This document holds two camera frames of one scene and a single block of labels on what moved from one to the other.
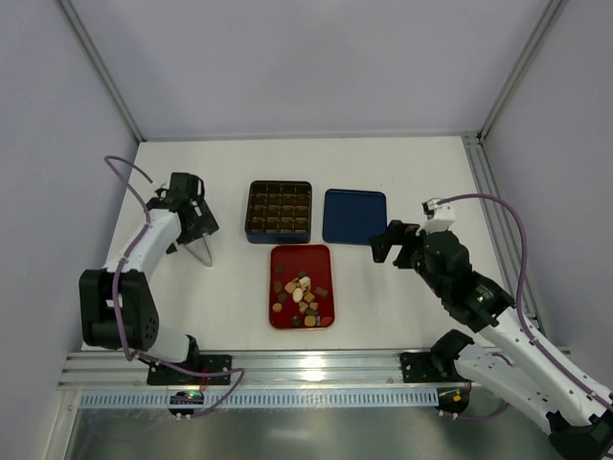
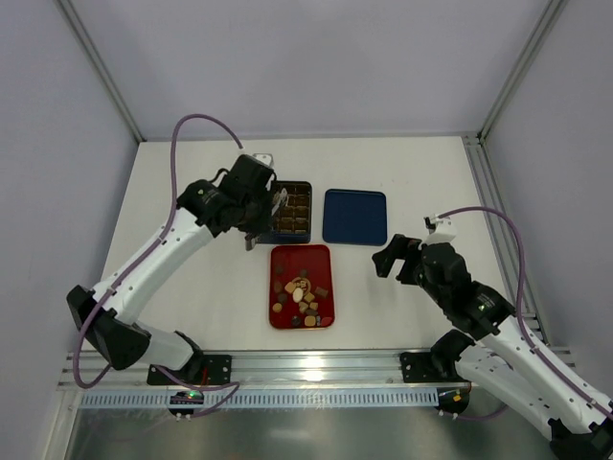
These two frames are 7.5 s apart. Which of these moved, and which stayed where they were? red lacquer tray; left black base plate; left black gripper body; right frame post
Moved: left black gripper body
Stayed: left black base plate; right frame post; red lacquer tray
